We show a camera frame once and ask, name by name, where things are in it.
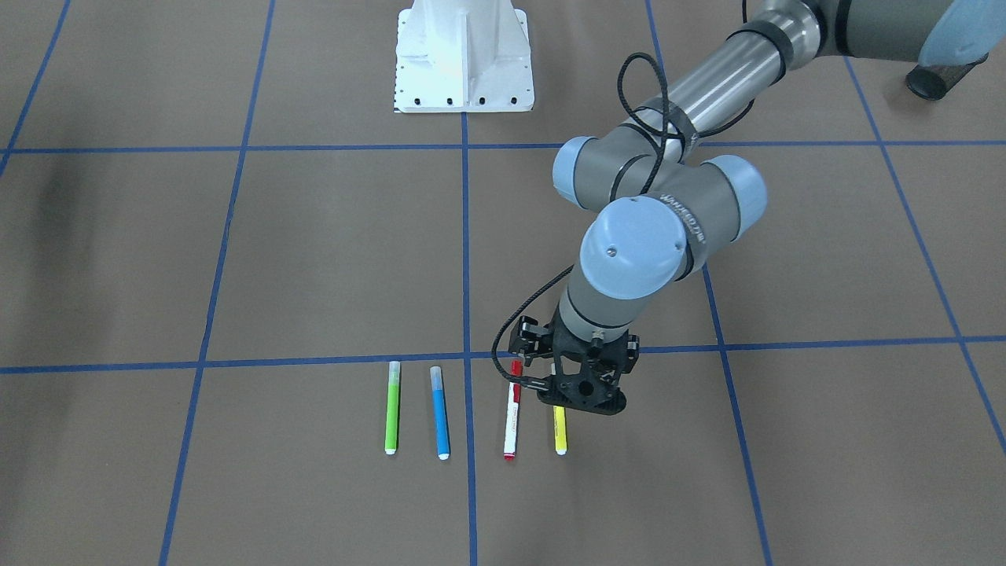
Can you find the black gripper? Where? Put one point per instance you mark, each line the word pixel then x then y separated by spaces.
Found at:
pixel 529 336

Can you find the red and white marker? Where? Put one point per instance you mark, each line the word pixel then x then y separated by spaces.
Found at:
pixel 512 421

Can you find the blue marker pen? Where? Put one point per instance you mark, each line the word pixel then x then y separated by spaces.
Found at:
pixel 438 399

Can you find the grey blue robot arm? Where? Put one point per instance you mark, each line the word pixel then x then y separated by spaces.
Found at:
pixel 659 219

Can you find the yellow marker pen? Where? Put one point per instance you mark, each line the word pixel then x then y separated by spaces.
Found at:
pixel 560 430

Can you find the green marker pen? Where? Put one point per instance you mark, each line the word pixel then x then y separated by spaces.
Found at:
pixel 393 409

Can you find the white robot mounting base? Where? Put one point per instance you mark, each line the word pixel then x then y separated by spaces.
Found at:
pixel 463 56

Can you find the black mesh pen cup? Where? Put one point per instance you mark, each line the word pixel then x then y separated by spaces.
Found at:
pixel 934 83

